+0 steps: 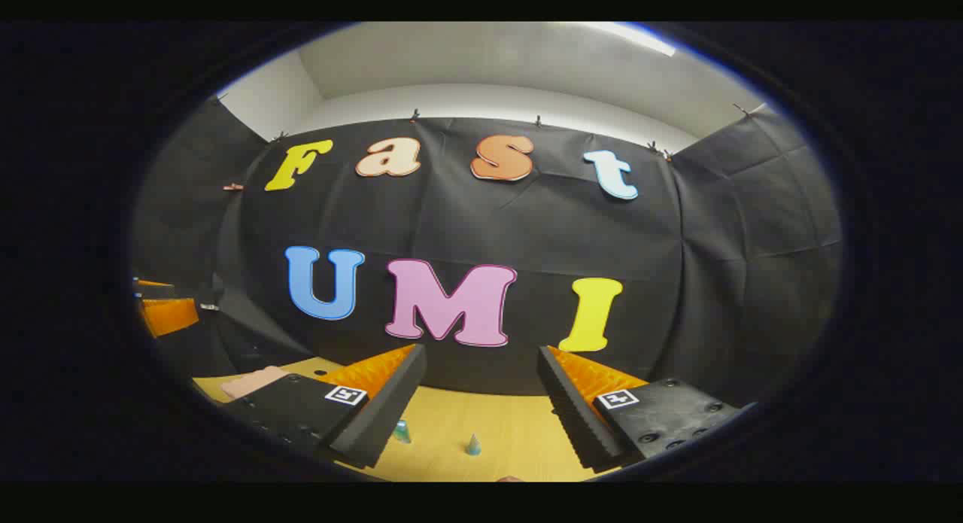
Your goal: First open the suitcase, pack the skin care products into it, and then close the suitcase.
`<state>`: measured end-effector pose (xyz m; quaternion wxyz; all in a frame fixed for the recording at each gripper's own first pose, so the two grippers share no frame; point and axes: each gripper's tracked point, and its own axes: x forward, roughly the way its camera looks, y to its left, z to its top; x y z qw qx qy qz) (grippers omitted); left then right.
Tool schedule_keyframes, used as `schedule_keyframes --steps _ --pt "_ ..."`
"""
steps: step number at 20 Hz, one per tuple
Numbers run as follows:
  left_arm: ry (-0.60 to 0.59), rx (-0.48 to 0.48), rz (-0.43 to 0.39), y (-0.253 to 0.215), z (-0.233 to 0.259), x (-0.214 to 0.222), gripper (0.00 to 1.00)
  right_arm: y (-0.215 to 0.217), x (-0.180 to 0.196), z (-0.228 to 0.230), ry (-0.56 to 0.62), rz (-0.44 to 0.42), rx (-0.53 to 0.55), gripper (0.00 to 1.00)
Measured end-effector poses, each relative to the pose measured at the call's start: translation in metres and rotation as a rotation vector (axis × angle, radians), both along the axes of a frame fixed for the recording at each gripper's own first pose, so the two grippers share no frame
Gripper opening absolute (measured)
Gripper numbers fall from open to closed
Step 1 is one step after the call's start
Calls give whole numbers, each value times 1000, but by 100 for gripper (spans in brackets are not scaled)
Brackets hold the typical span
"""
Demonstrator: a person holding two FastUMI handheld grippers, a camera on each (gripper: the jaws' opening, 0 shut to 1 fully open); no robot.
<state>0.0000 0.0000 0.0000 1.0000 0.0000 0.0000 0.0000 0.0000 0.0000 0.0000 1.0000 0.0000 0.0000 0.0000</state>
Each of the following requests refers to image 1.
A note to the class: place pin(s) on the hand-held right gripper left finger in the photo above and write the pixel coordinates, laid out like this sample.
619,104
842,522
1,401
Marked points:
391,402

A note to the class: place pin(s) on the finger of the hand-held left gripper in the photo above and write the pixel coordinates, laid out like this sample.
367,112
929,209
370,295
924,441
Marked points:
169,316
154,286

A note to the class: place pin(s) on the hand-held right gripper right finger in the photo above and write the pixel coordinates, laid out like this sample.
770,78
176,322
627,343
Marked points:
568,402

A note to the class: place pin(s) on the blue squeeze tube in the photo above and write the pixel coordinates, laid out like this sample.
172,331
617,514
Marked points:
472,445

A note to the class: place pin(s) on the pink suitcase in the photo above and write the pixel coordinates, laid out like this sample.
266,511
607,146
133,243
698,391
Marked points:
252,381

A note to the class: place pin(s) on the black backdrop cloth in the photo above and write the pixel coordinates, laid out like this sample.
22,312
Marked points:
527,229

